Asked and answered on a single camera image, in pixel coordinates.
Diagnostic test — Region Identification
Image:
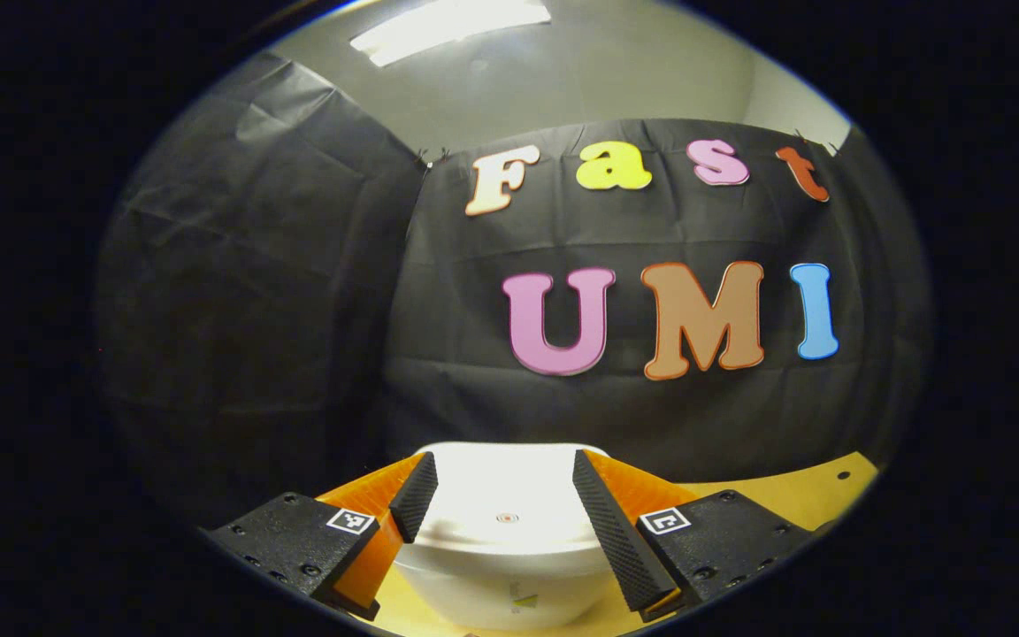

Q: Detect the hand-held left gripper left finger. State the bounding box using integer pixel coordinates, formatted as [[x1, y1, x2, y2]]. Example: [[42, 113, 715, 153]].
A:
[[207, 451, 440, 622]]

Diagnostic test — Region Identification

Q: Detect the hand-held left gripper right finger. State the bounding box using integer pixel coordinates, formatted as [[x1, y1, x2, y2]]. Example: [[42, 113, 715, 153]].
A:
[[571, 448, 816, 623]]

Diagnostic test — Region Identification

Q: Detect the white desktop garbage bin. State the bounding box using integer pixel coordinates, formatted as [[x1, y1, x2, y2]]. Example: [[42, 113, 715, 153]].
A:
[[392, 442, 625, 631]]

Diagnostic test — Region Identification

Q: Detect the wooden desktop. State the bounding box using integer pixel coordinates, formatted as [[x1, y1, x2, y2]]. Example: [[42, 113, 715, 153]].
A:
[[368, 451, 880, 637]]

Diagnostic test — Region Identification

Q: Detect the black backdrop cloth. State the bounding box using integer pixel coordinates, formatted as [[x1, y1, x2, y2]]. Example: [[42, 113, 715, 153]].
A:
[[94, 53, 931, 532]]

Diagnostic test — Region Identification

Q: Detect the ceiling light panel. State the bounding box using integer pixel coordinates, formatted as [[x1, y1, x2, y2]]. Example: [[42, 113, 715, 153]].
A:
[[349, 0, 553, 69]]

